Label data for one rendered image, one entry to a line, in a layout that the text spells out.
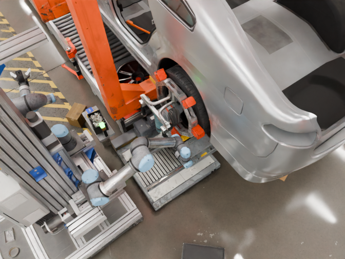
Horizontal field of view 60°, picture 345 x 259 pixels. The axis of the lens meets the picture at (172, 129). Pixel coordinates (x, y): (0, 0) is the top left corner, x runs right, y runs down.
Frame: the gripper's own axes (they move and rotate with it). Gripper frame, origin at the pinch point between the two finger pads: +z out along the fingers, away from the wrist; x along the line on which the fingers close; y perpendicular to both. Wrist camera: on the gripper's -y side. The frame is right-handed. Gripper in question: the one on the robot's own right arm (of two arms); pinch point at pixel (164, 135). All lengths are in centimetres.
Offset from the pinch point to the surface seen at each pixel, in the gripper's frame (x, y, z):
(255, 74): -38, 86, -44
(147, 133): -2, -48, 39
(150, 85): -27, -15, 67
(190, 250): 30, -49, -77
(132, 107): 0, -23, 60
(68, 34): -1, -56, 248
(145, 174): 21, -77, 15
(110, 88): 15, 15, 60
